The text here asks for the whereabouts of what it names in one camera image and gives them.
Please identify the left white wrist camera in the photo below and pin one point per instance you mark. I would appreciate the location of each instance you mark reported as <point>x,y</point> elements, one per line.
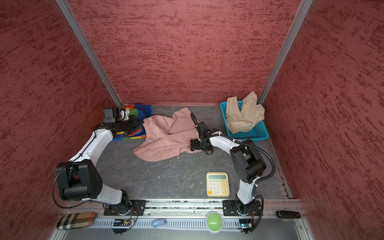
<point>114,115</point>

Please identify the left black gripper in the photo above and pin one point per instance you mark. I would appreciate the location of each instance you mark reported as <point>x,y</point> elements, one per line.
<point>135,124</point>

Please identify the aluminium front rail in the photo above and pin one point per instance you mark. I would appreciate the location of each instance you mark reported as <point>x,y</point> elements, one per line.
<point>186,221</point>

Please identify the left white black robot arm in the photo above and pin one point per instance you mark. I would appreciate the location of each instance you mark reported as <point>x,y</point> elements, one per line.
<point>79,180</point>

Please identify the teal plastic basket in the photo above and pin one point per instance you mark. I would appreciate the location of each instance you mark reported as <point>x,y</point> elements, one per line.
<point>258,133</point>

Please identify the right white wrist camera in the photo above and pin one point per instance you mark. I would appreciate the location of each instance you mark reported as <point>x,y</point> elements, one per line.
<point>202,130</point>

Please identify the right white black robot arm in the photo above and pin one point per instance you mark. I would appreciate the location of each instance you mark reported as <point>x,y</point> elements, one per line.
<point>247,160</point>

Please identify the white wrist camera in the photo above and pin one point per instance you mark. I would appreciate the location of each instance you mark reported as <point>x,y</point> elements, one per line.
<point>114,115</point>
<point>202,130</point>

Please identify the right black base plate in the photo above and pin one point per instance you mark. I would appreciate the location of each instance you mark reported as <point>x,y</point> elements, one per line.
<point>229,207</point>

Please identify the plaid glasses case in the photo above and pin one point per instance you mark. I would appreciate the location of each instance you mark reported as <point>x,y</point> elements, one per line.
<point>76,221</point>

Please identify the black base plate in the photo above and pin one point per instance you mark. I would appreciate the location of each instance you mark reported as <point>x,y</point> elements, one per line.
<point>229,207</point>
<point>134,207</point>

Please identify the black remote device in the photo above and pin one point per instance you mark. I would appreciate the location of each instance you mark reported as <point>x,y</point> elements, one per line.
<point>288,215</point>

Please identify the right aluminium corner post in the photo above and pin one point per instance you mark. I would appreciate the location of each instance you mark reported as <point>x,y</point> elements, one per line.
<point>290,37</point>

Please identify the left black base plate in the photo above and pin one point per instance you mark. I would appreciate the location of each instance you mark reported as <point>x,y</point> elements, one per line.
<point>134,207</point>

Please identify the left aluminium corner post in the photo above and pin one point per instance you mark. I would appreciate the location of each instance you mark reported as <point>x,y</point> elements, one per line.
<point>82,38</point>

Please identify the small circuit board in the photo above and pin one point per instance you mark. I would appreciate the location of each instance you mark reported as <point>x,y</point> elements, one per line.
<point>120,226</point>
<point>245,226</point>

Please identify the small blue grey eraser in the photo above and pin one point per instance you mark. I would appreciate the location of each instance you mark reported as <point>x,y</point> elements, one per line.
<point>159,222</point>

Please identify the left small circuit board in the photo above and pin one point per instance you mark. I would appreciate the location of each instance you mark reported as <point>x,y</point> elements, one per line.
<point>120,226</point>

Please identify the right small circuit board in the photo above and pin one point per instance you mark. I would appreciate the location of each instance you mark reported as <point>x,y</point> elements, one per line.
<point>245,226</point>

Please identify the aluminium corner post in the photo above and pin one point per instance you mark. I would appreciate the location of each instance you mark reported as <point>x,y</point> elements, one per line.
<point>82,38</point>
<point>290,37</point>

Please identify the green round push button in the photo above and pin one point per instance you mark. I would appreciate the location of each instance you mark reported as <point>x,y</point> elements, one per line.
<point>214,222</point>

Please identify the rainbow striped shorts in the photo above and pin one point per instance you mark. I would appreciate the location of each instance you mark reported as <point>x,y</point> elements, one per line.
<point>134,115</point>

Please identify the beige shorts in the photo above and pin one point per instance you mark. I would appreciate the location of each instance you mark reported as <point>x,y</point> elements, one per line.
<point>245,119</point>

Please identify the pink shorts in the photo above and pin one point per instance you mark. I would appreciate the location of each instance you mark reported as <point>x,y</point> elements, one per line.
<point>167,137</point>

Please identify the cream yellow calculator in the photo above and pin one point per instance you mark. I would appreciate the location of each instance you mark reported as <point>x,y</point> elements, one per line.
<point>217,184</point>

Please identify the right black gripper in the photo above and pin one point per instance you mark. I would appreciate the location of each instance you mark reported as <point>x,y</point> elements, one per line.
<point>197,146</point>

